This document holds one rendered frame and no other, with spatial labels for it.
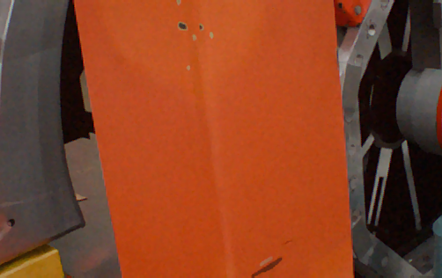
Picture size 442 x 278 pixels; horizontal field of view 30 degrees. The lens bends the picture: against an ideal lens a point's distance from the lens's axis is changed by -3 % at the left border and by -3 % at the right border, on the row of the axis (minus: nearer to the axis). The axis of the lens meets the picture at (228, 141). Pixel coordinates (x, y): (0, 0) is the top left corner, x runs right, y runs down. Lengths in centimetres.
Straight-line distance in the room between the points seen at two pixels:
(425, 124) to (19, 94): 56
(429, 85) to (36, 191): 56
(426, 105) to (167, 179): 57
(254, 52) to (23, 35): 53
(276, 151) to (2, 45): 53
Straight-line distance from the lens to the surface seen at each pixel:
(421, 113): 119
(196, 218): 68
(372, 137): 126
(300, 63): 69
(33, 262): 120
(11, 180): 115
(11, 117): 113
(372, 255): 113
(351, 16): 101
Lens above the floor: 124
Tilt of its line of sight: 19 degrees down
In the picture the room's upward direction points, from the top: 7 degrees counter-clockwise
